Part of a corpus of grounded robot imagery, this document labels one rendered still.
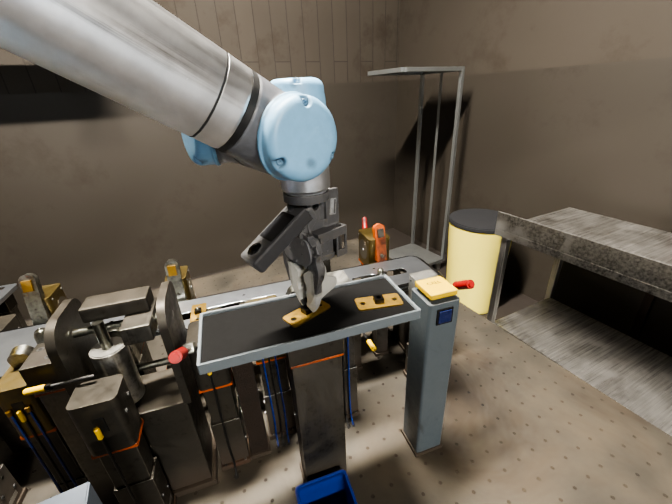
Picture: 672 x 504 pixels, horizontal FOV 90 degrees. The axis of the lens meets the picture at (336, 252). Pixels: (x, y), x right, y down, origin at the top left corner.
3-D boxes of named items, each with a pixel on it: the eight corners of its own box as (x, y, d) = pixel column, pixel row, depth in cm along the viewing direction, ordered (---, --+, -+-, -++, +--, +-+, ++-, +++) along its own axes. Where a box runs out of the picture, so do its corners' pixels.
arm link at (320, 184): (299, 169, 45) (266, 163, 50) (302, 202, 47) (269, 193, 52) (339, 160, 49) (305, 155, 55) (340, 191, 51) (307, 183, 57)
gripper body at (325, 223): (348, 257, 57) (346, 187, 52) (310, 275, 52) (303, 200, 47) (319, 245, 62) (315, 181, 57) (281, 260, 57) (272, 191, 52)
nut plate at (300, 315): (318, 299, 63) (317, 293, 63) (331, 307, 61) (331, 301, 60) (281, 319, 58) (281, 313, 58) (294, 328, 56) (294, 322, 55)
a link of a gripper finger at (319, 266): (328, 294, 54) (322, 244, 51) (321, 298, 53) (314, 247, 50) (310, 286, 58) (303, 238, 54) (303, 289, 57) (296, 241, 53)
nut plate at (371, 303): (396, 294, 64) (397, 288, 63) (404, 305, 60) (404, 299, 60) (354, 299, 63) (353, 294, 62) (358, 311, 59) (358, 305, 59)
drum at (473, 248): (513, 306, 252) (532, 221, 222) (471, 325, 234) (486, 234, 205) (467, 281, 288) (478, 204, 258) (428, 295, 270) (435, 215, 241)
